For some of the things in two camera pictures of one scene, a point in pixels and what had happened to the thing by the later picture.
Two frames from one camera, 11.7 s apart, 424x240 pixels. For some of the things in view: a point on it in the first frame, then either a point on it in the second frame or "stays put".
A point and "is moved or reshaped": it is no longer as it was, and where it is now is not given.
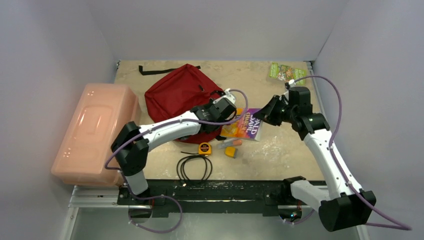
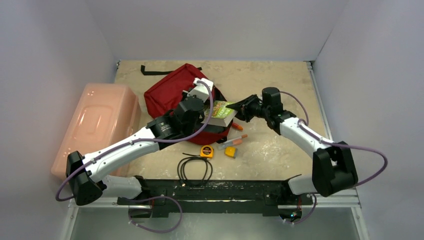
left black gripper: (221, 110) -> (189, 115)
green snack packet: (284, 72) is moved or reshaped
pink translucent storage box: (104, 110) stays put
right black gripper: (276, 108) -> (249, 108)
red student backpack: (180, 91) stays put
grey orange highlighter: (229, 143) stays put
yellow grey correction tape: (231, 152) stays put
